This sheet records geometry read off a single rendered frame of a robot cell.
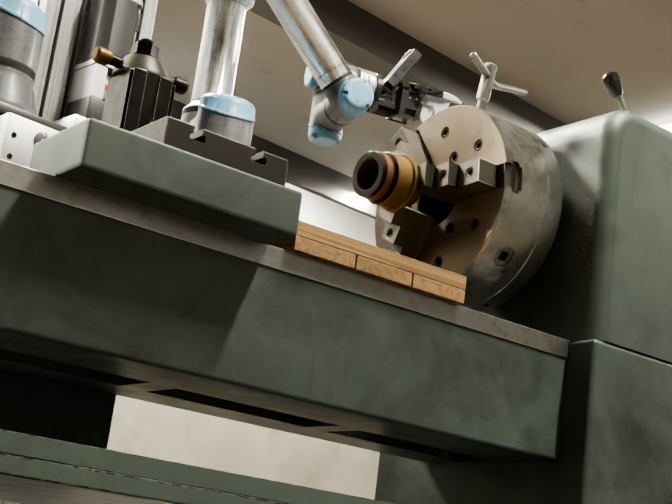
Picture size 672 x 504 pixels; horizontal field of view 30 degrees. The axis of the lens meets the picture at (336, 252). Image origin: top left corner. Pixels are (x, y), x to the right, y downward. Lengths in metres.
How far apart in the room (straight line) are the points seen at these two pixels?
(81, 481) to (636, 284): 1.02
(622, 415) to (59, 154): 0.94
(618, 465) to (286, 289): 0.61
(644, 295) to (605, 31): 5.20
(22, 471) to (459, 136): 1.02
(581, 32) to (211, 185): 5.78
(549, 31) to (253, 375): 5.74
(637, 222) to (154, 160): 0.87
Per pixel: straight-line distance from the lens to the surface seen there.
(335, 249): 1.64
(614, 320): 1.95
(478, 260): 1.92
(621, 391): 1.95
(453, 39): 7.36
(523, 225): 1.94
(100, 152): 1.42
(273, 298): 1.59
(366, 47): 7.08
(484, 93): 2.08
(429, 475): 2.12
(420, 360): 1.74
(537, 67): 7.63
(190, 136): 1.56
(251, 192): 1.52
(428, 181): 1.93
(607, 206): 1.99
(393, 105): 2.87
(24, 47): 2.27
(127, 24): 2.53
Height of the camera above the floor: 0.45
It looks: 15 degrees up
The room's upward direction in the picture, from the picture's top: 7 degrees clockwise
